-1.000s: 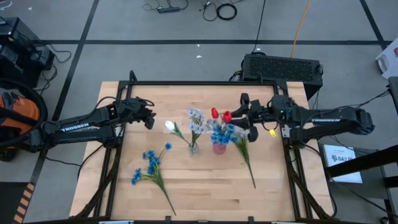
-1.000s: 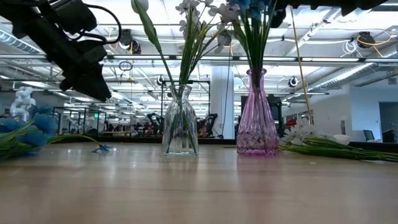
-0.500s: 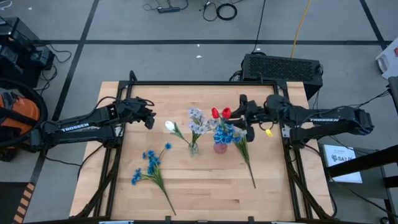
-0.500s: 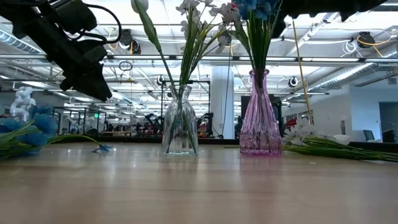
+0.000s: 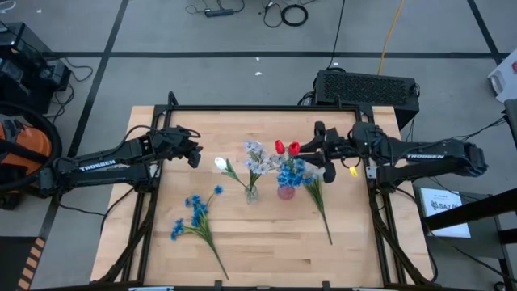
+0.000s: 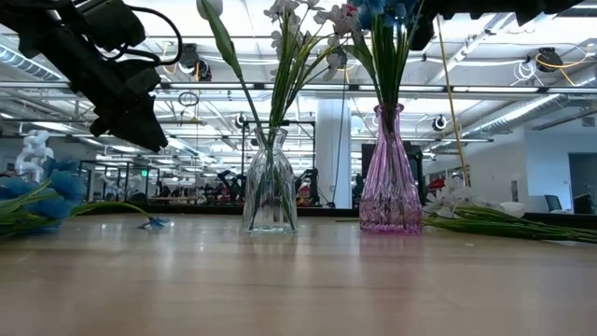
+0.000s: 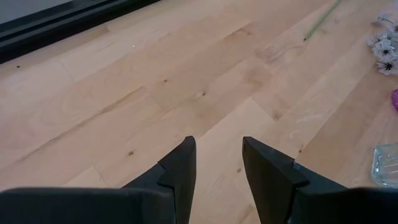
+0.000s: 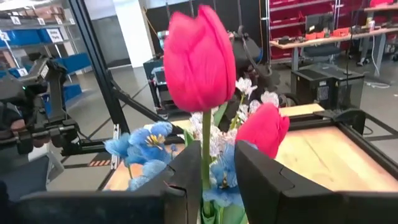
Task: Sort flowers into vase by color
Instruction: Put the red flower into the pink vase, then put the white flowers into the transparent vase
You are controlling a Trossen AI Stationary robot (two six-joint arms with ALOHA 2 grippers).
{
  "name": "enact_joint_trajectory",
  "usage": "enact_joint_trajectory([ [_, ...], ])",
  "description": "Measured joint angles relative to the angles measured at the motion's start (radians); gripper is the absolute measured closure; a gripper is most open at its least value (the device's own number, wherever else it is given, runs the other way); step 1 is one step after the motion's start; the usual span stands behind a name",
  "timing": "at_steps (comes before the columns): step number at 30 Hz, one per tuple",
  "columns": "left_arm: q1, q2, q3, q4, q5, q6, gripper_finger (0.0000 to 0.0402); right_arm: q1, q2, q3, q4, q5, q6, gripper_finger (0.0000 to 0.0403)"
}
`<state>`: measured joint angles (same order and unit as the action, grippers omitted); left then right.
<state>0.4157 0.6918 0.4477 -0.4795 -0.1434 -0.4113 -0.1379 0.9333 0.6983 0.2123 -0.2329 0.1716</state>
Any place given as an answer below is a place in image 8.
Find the wooden top desk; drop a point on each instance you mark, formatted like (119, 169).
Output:
(342, 36)

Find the black computer case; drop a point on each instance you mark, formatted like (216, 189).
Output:
(326, 90)

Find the black bulky equipment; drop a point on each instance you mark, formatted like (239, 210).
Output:
(248, 53)

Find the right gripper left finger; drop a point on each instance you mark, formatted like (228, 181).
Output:
(183, 186)

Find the red storage bin rack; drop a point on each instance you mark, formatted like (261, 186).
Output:
(289, 18)

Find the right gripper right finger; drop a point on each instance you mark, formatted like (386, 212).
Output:
(264, 193)

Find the grey metal shelf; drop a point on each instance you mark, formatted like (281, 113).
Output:
(37, 23)

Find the blue storage bin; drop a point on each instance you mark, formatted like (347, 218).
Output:
(72, 91)
(23, 37)
(74, 62)

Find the red artificial tulip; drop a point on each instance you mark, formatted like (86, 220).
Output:
(199, 62)
(264, 130)

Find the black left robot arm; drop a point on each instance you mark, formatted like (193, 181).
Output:
(53, 93)

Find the large-bloom blue flower bunch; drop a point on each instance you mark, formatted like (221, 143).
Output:
(146, 146)

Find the white flower bunch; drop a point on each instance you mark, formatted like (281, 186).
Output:
(245, 85)

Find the grey desk chair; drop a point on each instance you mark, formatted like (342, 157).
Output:
(320, 49)

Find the black cart with screen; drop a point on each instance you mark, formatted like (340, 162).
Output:
(158, 77)

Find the black desk monitor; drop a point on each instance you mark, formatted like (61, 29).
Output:
(318, 23)

